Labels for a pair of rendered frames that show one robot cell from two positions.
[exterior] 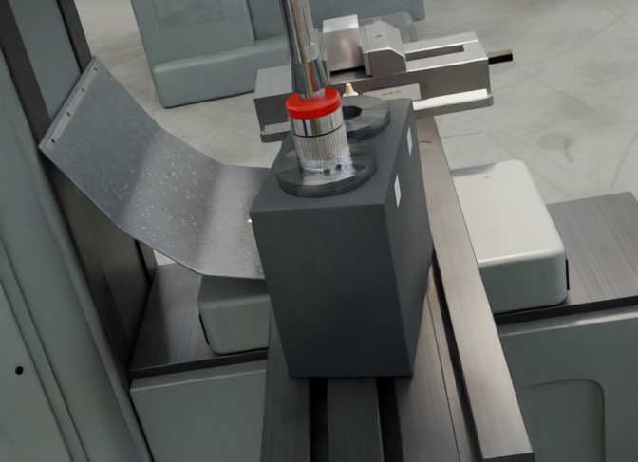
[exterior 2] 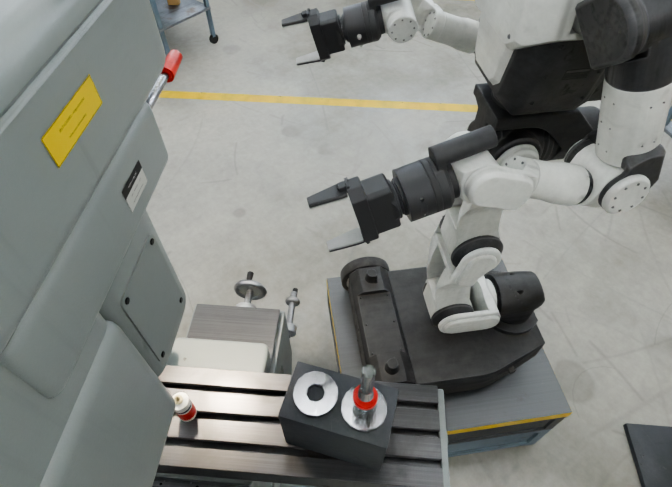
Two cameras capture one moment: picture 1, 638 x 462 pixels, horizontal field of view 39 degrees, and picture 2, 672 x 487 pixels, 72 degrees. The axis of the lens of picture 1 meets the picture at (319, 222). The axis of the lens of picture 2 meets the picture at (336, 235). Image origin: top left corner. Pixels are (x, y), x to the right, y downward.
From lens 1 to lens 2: 1.02 m
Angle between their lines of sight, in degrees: 68
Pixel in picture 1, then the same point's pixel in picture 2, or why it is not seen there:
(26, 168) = not seen: outside the picture
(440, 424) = (419, 413)
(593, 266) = (248, 338)
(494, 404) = (412, 392)
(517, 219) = (233, 355)
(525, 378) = not seen: hidden behind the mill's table
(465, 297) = not seen: hidden behind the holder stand
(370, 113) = (322, 380)
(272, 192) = (372, 436)
